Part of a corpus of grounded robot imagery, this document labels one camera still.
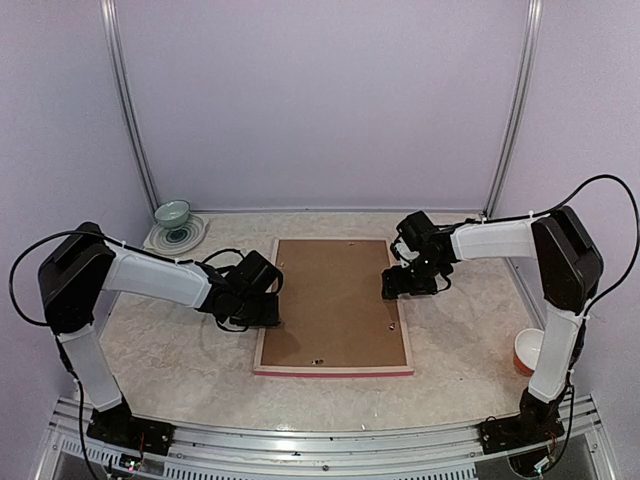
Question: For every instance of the aluminium front rail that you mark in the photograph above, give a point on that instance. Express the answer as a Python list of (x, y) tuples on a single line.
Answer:
[(197, 451)]

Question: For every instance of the orange white bowl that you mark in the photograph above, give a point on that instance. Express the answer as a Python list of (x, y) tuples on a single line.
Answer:
[(527, 345)]

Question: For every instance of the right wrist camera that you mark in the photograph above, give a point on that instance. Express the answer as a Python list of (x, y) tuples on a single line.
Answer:
[(415, 230)]

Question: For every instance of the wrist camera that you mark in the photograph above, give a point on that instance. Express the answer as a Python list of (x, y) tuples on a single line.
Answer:
[(258, 274), (415, 230)]

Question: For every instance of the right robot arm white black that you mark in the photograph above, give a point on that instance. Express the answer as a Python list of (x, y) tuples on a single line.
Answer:
[(570, 267)]

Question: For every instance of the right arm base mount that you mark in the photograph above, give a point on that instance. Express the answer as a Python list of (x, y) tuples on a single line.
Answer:
[(536, 422)]

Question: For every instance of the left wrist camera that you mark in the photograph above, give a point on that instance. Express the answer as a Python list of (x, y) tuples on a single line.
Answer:
[(258, 274)]

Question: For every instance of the wooden picture frame pink edge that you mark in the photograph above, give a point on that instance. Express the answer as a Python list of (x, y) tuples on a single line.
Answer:
[(332, 370)]

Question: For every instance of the pale green patterned plate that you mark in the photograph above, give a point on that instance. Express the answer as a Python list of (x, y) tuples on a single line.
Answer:
[(178, 241)]

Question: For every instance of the aluminium corner post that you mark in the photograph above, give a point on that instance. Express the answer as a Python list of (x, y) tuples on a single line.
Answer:
[(118, 65), (518, 104)]

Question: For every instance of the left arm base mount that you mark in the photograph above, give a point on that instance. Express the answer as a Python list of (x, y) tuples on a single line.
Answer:
[(118, 426)]

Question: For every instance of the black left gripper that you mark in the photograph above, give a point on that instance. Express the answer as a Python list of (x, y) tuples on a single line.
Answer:
[(271, 315)]

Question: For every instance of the right aluminium corner post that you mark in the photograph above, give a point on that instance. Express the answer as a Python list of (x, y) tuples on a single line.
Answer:
[(518, 104)]

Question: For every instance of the left aluminium corner post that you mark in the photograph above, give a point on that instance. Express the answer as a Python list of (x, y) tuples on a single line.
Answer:
[(118, 65)]

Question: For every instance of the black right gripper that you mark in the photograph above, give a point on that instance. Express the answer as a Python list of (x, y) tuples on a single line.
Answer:
[(395, 284)]

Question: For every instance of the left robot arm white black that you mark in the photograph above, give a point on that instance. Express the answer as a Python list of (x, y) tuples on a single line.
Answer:
[(87, 264)]

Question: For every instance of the green ceramic bowl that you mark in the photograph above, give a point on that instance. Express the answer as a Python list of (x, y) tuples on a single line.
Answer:
[(173, 214)]

